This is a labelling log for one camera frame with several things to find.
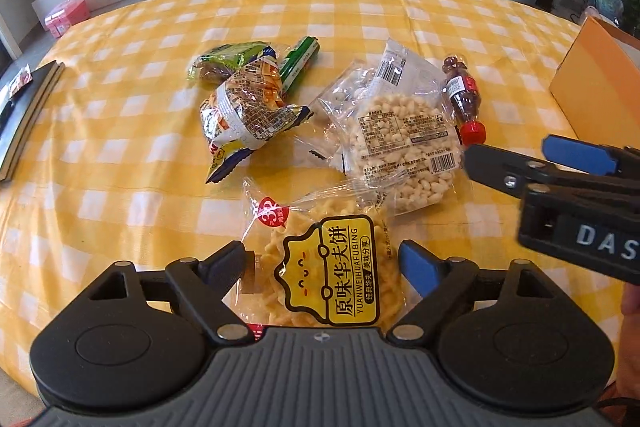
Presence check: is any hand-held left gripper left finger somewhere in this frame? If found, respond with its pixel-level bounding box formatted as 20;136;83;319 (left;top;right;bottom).
92;241;255;346

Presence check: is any black flat board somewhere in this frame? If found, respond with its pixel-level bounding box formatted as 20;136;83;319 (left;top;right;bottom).
0;62;67;186

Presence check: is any green roll packet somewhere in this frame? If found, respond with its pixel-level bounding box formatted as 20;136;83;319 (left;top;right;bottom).
277;36;321;96

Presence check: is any green snack packet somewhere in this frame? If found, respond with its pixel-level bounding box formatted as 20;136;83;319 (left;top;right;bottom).
187;43;279;86

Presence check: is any puffed rice cake packet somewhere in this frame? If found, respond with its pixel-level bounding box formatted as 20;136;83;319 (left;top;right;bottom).
342;91;465;217

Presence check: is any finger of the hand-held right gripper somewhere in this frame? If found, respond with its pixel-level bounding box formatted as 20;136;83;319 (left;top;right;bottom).
462;143;640;208
542;134;640;182

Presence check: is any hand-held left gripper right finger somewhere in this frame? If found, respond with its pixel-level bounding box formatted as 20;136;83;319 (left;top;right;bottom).
386;241;552;343

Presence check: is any small red sachet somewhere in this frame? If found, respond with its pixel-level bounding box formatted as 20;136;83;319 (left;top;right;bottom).
9;64;34;96

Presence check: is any small cola bottle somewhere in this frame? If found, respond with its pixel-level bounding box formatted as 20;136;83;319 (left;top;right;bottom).
442;54;489;146

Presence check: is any orange and blue chips bag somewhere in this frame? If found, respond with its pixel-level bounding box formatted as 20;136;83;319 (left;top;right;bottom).
199;56;312;186

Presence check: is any yellow checked tablecloth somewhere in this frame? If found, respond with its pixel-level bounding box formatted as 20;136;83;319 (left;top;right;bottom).
0;0;640;408

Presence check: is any yellow cardboard box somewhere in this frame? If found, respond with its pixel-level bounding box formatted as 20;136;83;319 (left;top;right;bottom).
548;15;640;148

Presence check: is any pink box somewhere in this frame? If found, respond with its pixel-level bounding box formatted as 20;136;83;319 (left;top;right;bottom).
43;0;91;39

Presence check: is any person's right hand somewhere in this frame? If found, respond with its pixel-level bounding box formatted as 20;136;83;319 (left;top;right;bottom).
617;283;640;408

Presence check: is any yellow label waffle packet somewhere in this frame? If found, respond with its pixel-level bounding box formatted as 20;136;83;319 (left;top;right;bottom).
241;176;403;330

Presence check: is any clear packet of white balls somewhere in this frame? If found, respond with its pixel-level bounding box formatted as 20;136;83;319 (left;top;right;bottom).
319;39;446;132

